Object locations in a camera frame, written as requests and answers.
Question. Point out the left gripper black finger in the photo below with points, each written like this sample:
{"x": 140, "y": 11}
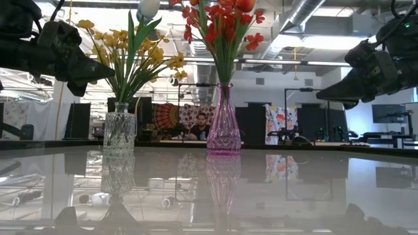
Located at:
{"x": 94, "y": 72}

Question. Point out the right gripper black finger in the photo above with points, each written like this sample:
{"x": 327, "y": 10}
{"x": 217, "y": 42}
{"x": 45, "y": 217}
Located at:
{"x": 343, "y": 89}
{"x": 351, "y": 105}

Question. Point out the clear cut-glass vase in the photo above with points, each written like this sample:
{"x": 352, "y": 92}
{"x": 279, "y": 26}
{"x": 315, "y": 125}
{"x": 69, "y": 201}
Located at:
{"x": 119, "y": 134}

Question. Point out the white artificial tulip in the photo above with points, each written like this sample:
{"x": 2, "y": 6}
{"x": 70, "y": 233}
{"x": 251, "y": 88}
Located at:
{"x": 148, "y": 8}

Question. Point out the red artificial flower bunch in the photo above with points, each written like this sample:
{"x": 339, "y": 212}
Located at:
{"x": 254, "y": 41}
{"x": 187, "y": 32}

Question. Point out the pink glass vase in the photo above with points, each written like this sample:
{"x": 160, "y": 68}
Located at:
{"x": 223, "y": 137}

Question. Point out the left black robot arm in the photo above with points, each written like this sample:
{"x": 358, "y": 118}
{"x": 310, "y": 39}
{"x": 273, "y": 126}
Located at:
{"x": 16, "y": 49}

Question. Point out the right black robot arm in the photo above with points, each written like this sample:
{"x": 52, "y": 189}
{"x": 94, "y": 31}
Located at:
{"x": 405, "y": 39}

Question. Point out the wide black partition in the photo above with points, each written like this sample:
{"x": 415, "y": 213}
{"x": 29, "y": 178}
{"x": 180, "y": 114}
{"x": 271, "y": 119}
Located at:
{"x": 336, "y": 120}

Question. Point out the dark computer monitor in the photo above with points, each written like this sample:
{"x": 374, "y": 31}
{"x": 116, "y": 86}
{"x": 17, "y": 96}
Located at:
{"x": 388, "y": 113}

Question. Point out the black desk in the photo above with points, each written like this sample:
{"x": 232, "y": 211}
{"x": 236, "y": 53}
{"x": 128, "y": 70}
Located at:
{"x": 385, "y": 134}

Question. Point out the long ceiling light strip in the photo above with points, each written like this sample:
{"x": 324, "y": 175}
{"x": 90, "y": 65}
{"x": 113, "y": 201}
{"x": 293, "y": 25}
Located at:
{"x": 294, "y": 62}
{"x": 199, "y": 59}

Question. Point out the white cloth curtain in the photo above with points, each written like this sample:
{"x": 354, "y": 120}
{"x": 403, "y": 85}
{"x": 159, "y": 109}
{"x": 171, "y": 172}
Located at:
{"x": 39, "y": 117}

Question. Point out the black dome-shaped object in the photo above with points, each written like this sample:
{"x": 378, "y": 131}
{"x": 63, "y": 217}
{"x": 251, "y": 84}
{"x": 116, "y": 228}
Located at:
{"x": 300, "y": 141}

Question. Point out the black shelf cabinet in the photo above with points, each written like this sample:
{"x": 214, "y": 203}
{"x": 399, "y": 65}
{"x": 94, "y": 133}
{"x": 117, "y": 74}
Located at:
{"x": 145, "y": 117}

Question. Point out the white floral cloth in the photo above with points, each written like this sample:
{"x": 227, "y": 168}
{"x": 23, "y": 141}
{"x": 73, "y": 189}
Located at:
{"x": 281, "y": 119}

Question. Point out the black office chair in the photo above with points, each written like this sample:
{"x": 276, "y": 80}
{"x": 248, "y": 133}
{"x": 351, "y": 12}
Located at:
{"x": 26, "y": 133}

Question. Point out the orange mandala tapestry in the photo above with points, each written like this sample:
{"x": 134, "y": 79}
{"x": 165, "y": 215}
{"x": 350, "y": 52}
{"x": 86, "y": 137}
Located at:
{"x": 165, "y": 114}

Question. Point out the dark floral tapestry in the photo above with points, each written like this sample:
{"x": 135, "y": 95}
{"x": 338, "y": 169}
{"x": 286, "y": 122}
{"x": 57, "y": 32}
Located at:
{"x": 186, "y": 114}

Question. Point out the person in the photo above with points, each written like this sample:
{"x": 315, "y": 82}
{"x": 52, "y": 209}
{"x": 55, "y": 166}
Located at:
{"x": 200, "y": 130}

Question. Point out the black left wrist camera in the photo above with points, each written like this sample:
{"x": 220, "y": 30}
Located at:
{"x": 60, "y": 34}

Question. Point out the black metal frame stand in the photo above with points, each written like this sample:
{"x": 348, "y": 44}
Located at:
{"x": 196, "y": 85}
{"x": 300, "y": 89}

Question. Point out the black metal table frame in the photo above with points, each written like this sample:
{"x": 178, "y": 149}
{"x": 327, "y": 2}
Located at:
{"x": 326, "y": 148}

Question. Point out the large silver ventilation duct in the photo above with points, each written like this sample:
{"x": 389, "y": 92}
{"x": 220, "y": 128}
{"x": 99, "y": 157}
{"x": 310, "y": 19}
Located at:
{"x": 303, "y": 9}

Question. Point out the silver vertical ventilation duct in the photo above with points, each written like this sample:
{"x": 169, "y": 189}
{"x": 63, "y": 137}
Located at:
{"x": 202, "y": 75}

